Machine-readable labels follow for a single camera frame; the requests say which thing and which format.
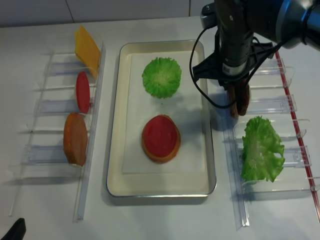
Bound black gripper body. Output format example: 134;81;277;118
192;19;274;87

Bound dark brown meat patty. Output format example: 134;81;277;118
235;79;251;116

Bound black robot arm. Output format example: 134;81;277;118
192;0;320;86

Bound thin brown meat patty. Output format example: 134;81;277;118
227;85;238;118

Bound round flat lettuce leaf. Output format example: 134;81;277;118
141;57;182;99

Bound large curly lettuce leaf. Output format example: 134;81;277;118
241;116;285;182

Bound tomato slice on bun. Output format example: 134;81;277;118
142;115;180;158

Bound yellow cheese slices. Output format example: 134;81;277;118
75;25;101;80

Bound red tomato slice in rack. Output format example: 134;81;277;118
75;71;91;114

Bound right clear acrylic rack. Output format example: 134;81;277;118
221;54;320;228

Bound clear acrylic rack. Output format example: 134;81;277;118
221;54;320;228
9;37;106;222

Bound white parchment paper sheet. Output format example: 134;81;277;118
122;51;205;174

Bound metal baking tray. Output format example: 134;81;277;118
106;40;217;198

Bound bottom bun on tray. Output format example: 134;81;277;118
141;114;181;164

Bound brown bun in left rack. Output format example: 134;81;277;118
63;112;88;167

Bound left clear acrylic rack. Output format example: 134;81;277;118
9;37;106;222

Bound black object bottom left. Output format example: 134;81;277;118
1;218;27;240

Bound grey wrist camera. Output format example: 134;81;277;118
200;2;218;29

